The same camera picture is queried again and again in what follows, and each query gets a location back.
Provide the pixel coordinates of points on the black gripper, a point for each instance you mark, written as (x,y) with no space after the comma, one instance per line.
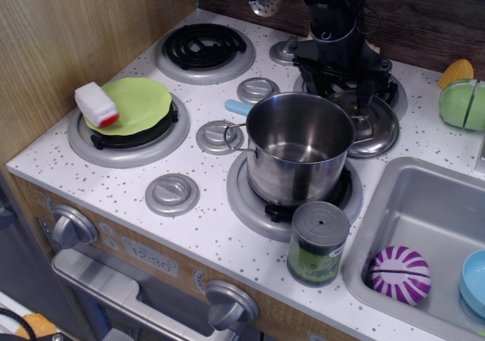
(367,65)

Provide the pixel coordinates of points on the steel pot lid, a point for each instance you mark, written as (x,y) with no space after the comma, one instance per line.
(376,125)

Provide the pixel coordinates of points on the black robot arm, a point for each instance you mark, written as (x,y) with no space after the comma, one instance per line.
(336,15)

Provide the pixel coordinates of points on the stainless steel pot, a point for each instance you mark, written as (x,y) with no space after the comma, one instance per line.
(297,147)

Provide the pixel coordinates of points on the cream plastic bottle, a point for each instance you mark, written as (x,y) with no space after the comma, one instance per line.
(375,47)

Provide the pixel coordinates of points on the back right black burner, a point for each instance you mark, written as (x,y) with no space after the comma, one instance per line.
(392,91)

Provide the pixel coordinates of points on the black burner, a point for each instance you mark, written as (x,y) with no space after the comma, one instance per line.
(392,91)
(203,46)
(102,141)
(339,196)

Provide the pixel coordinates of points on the grey stove knob back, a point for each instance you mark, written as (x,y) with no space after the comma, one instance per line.
(280,52)

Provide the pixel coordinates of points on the grey stove knob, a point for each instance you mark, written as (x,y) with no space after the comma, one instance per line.
(280,52)
(217,137)
(172,195)
(255,89)

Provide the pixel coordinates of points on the grey stove knob upper middle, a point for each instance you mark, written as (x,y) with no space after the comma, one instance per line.
(255,89)

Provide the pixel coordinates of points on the hanging perforated ladle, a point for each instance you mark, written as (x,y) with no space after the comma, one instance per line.
(265,8)

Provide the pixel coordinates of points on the yellow toy corn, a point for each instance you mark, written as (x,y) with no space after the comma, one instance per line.
(458,70)

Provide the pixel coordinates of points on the green toy cabbage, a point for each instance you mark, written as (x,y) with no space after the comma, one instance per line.
(461,104)

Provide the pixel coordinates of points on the front right black burner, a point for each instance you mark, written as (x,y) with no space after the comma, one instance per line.
(339,196)

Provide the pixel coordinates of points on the back left black burner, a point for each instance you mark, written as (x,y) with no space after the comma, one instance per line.
(203,46)

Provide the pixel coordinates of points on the green label tin can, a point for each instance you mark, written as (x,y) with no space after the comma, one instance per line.
(319,232)

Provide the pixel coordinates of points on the grey metal sink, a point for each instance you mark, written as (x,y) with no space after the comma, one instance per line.
(437,212)

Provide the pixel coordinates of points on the purple white toy onion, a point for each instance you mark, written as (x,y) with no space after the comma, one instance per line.
(402,274)

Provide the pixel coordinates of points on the lime green plate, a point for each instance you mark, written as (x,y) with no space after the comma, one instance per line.
(141,102)

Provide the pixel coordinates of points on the grey stove knob front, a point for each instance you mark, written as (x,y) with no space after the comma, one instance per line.
(172,195)

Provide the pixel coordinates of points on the light blue bowl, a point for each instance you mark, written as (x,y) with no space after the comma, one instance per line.
(471,283)

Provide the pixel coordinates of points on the white red toy sushi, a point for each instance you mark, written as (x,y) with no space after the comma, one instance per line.
(95,105)

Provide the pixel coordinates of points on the front left black burner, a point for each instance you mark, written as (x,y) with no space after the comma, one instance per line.
(102,141)

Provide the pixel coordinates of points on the right oven dial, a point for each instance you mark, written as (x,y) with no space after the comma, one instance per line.
(230,305)

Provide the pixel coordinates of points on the oven dial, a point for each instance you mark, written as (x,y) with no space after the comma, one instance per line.
(230,305)
(72,228)

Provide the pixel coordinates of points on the oven clock display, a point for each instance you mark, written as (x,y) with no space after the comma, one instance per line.
(151,257)

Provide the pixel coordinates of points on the left oven dial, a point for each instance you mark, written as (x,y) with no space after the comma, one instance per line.
(72,228)

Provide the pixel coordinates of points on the yellow object on floor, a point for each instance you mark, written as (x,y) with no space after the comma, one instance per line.
(40,325)

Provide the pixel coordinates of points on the light blue handle utensil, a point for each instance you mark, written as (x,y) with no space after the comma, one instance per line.
(237,107)

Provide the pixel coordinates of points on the silver oven door handle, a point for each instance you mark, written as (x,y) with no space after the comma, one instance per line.
(119,292)

